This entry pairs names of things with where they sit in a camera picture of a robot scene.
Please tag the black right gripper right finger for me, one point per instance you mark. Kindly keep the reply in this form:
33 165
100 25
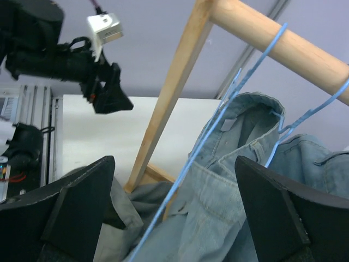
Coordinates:
290 221

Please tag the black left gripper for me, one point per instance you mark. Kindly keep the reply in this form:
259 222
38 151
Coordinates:
102 88

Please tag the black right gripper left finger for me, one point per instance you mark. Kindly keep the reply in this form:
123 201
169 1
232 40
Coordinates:
65 215

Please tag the grey pleated skirt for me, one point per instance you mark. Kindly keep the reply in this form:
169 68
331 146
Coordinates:
127 217

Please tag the blue wire hanger with skirt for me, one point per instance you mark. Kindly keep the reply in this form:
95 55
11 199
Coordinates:
228 97

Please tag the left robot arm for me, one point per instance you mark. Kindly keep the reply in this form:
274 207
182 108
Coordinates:
30 32

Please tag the light blue denim skirt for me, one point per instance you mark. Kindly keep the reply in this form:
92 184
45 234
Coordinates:
305 159

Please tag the light blue denim shirt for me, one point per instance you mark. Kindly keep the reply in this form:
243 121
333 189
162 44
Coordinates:
207 221

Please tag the aluminium rail base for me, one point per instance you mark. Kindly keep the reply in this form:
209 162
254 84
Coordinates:
31 155

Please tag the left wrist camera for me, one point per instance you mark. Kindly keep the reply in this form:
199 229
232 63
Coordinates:
103 29

